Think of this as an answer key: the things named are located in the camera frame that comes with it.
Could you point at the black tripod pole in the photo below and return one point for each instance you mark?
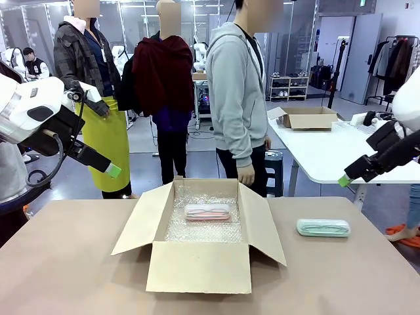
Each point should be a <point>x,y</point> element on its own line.
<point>339,65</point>

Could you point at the figure in maroon shawl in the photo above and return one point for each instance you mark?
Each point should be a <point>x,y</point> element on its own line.
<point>160,72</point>

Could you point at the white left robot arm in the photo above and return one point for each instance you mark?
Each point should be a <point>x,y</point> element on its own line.
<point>19,108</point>

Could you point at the wooden shoe rack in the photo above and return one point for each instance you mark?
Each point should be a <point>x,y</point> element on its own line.
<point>288,88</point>

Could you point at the left gripper black-green finger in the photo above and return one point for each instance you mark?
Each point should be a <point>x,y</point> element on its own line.
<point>95,155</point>
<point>90,161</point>

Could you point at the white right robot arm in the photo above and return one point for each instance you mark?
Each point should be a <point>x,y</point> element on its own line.
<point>407,101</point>

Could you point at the metal frame equipment cart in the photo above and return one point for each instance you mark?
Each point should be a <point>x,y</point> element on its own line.
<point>203,98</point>

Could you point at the orange plastic floor object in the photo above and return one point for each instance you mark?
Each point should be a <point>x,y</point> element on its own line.
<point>402,234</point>

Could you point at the white slatted tray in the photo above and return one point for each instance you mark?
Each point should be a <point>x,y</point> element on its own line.
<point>344,127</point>

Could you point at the right gripper black-green finger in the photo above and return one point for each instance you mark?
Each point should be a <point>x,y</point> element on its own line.
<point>362,164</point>
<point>367,175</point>

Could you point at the seated person in varsity jacket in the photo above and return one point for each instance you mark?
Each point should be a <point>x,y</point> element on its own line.
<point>36,67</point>

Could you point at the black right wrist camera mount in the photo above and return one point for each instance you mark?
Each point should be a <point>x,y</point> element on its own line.
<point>382,136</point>

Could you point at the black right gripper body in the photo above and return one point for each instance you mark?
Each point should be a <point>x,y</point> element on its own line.
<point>400,152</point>

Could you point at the gray hanging coat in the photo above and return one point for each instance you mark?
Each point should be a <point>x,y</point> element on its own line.
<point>380,59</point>

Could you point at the dark hanging coat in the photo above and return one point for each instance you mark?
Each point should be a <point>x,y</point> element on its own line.
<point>398,65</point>

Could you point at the white table with metal legs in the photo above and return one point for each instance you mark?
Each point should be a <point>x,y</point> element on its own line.
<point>321,154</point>

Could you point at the clear pink glasses case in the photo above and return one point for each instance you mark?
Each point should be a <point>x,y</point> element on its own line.
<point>193,218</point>

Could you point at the black luggage pile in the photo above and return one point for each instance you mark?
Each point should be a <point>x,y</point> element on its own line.
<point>320,78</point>

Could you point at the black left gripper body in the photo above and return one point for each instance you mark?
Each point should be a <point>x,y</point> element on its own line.
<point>55,138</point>

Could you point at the person's left hand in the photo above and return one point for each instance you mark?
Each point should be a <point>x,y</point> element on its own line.
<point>268,144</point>

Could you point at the person's right hand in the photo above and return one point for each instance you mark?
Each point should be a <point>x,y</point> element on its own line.
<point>246,174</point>

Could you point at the figure plaid jacket yellow skirt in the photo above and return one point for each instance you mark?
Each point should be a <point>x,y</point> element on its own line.
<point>105,141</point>

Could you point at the small open cardboard box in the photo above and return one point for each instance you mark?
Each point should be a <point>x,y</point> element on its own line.
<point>311,123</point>

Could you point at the person in blue jeans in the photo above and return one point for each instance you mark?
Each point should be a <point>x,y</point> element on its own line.
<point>414,210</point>

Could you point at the glasses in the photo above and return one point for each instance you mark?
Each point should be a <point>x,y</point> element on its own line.
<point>328,226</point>
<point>213,209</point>

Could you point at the clear mint glasses case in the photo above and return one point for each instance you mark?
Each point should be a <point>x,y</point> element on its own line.
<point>305,233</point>

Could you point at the clear bubble wrap sheet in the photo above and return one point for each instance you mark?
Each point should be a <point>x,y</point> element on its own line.
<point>203,233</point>

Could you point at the person in gray hoodie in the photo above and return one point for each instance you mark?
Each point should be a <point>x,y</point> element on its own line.
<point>229,82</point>

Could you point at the large open cardboard box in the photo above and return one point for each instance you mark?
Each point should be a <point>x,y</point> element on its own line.
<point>197,265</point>

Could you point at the black clothes rack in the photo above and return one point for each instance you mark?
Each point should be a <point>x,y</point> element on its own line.
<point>374,95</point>

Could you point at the person in gray sweater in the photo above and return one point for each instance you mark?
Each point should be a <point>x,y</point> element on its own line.
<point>10,174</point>

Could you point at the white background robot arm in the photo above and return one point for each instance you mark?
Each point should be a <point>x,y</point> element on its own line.
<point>118,54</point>
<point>14,59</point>
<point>200,55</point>

